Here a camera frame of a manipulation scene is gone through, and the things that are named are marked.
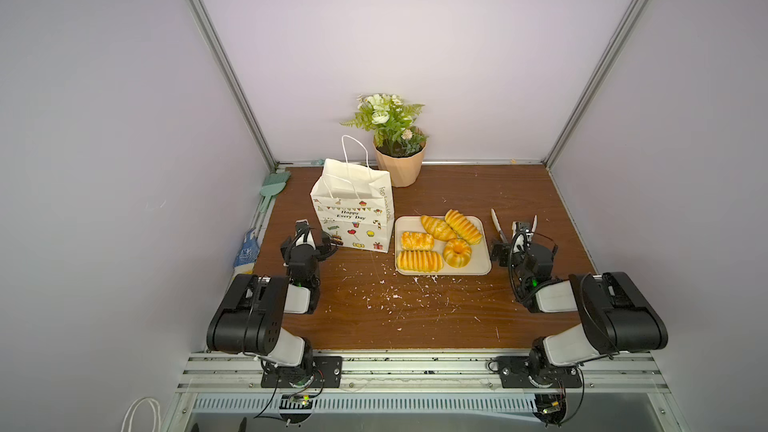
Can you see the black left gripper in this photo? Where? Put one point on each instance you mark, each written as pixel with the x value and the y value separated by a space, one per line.
pixel 318 249

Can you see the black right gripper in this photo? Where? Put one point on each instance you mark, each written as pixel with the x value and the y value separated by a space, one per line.
pixel 516 240

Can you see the metal tongs with white tips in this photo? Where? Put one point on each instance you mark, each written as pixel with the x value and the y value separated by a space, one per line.
pixel 498 226

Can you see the round yellow bun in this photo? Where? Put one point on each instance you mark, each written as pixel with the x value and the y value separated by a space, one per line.
pixel 457 253

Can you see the white printed paper gift bag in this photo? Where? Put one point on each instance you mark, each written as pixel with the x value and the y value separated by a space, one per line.
pixel 354 205

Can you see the ridged oval bread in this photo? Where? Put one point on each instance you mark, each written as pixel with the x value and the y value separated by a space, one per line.
pixel 463 227
pixel 438 228

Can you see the small twisted bread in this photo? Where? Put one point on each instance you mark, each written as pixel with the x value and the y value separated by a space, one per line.
pixel 417 241

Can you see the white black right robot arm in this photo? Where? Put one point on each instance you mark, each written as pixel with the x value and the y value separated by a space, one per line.
pixel 614 316

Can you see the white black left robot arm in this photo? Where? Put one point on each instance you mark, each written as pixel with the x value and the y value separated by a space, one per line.
pixel 249 319

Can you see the long ridged bread front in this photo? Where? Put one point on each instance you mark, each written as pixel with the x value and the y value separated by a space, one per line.
pixel 420 261

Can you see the potted plant in pink pot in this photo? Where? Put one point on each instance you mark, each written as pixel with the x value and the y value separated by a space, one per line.
pixel 400 144

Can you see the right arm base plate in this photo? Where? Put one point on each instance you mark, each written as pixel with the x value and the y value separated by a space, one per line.
pixel 536 372

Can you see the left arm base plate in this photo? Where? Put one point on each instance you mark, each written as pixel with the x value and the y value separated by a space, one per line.
pixel 317 372

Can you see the aluminium front rail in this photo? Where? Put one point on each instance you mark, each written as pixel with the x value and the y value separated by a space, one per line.
pixel 425 370

